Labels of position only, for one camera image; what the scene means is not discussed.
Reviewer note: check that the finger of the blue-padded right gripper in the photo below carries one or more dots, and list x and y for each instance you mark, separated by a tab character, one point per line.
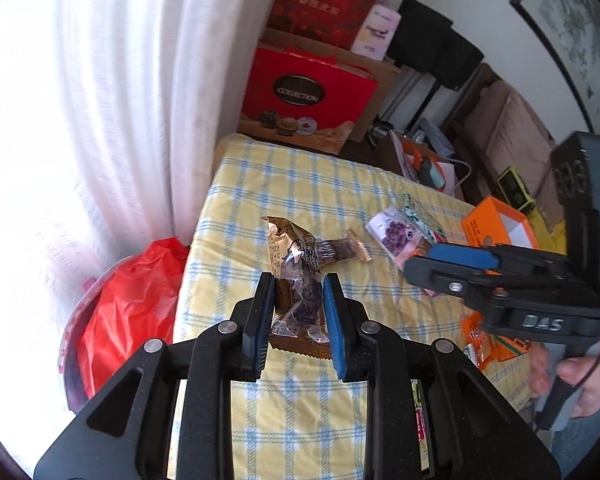
467	255

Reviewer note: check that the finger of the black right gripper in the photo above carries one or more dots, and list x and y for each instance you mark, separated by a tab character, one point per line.
445	284

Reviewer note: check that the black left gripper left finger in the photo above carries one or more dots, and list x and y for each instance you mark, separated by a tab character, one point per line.
124	431

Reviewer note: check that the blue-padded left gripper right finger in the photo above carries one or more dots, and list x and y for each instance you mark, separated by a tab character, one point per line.
431	413

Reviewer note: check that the orange snack packet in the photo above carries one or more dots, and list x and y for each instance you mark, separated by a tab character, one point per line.
483	348

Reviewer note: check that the green white seaweed packet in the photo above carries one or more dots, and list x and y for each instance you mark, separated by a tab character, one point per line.
427	225

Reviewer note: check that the purple grape jelly pouch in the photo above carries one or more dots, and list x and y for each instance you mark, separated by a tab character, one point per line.
402	235

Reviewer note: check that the brown snack packet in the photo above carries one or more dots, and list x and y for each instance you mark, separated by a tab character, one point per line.
299	324

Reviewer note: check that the person's right hand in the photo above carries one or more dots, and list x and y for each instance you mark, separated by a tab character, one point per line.
565	385

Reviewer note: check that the orange cardboard box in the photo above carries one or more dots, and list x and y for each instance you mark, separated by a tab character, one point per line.
493	222

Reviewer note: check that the green yellow radio box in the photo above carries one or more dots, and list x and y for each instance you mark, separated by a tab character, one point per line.
515	191

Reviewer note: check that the white paper bag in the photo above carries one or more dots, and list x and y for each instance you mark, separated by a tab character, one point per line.
419	164

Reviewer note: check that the brown sofa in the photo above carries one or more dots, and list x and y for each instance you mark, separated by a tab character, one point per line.
492	127

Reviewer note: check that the small brown candy wrapper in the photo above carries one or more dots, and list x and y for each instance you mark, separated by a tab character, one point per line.
345	248

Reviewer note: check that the red plastic bag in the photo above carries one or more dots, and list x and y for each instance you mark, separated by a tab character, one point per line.
136	304

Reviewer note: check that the yellow blue plaid tablecloth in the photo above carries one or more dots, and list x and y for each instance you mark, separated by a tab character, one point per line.
299	216

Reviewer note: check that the black speaker right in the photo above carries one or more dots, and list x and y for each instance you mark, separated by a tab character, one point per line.
456	60

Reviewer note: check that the black speaker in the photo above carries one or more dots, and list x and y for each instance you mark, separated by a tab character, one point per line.
419	35
456	60

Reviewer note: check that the brown cardboard box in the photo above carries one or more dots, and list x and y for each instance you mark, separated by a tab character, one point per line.
384	72

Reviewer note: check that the black speaker left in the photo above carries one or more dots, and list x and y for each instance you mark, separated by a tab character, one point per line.
419	35

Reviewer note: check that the red Collection gift bag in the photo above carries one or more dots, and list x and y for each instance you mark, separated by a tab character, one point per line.
303	99

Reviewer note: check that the white pink small bag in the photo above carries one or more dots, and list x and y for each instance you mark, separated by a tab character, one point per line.
375	35

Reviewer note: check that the dark red tea bag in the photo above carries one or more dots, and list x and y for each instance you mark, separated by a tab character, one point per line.
334	22

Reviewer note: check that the white curtain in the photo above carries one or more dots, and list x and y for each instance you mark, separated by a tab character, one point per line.
109	112

